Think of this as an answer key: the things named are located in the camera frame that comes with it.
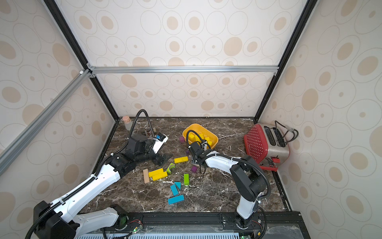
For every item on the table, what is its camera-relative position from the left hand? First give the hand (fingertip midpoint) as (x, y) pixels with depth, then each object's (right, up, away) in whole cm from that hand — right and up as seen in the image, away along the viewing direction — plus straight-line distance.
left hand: (170, 149), depth 75 cm
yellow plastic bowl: (+13, +8, +6) cm, 17 cm away
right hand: (+18, -8, +20) cm, 28 cm away
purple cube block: (+12, -14, +17) cm, 25 cm away
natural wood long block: (-17, -17, +13) cm, 27 cm away
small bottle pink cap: (-36, +15, +31) cm, 50 cm away
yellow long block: (+3, -9, +22) cm, 24 cm away
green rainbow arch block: (-2, -13, +17) cm, 21 cm away
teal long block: (+2, -28, +7) cm, 29 cm away
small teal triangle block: (+3, -21, +11) cm, 24 cm away
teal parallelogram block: (+1, -24, +9) cm, 25 cm away
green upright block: (+7, -19, +12) cm, 23 cm away
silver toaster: (+60, +1, +10) cm, 61 cm away
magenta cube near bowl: (+3, +3, +30) cm, 31 cm away
